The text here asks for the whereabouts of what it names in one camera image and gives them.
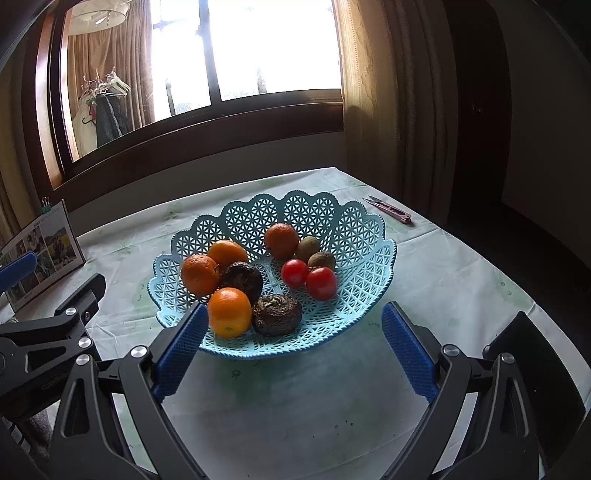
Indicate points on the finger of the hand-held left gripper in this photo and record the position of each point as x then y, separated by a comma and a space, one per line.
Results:
69, 332
18, 272

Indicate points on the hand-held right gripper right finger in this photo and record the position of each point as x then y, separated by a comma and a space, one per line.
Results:
408, 350

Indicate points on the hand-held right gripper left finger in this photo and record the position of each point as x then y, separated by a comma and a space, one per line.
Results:
181, 348

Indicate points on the orange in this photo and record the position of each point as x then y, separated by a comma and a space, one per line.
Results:
200, 275
228, 251
281, 240
229, 312

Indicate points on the dark wrinkled passion fruit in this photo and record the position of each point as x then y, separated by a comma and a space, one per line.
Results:
277, 315
242, 279

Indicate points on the light blue plastic lattice basket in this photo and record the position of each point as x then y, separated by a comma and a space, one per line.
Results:
351, 258

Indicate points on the red tomato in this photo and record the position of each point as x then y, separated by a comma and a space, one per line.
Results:
322, 283
294, 273

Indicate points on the brown kiwi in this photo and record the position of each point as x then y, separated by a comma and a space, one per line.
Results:
308, 248
322, 260

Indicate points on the grey cloth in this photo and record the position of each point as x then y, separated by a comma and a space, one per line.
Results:
34, 431

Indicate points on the green binder clip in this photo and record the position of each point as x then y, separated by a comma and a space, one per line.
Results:
46, 205

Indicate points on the beige curtain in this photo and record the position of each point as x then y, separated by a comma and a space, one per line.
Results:
392, 115
18, 175

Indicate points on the pink thread snips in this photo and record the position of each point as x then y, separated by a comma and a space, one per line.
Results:
388, 211

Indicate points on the hanging dark clothes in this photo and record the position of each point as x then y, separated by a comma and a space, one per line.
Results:
111, 120

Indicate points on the white clothes hangers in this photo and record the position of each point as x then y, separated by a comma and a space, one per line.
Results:
104, 83

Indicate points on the dark wooden door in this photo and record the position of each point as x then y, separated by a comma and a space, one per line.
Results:
517, 115

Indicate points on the round ceiling lamp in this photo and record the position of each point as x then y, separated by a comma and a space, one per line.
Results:
99, 11

